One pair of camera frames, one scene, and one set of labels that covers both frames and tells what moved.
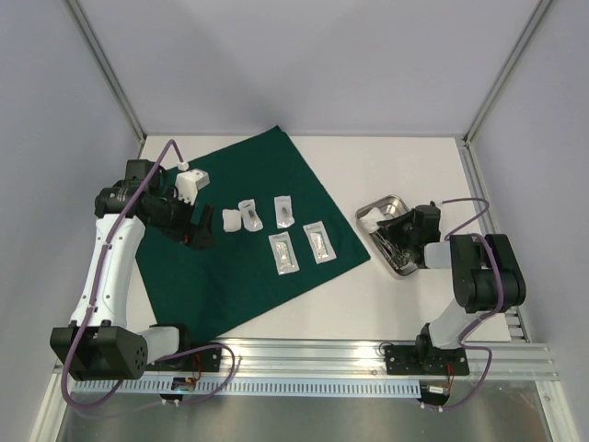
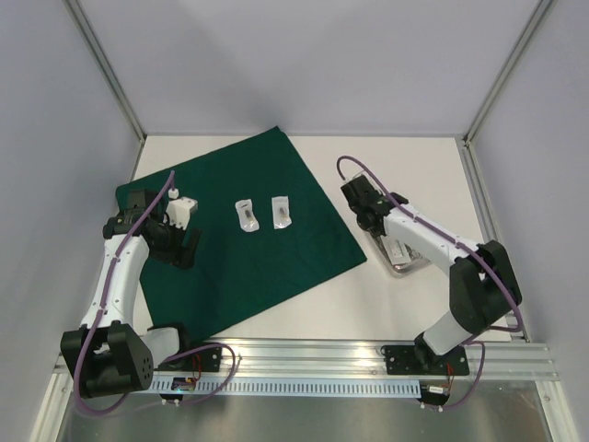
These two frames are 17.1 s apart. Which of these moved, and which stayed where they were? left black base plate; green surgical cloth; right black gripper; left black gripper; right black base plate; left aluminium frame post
Moved: left black gripper; right black gripper
Stayed: left black base plate; left aluminium frame post; right black base plate; green surgical cloth
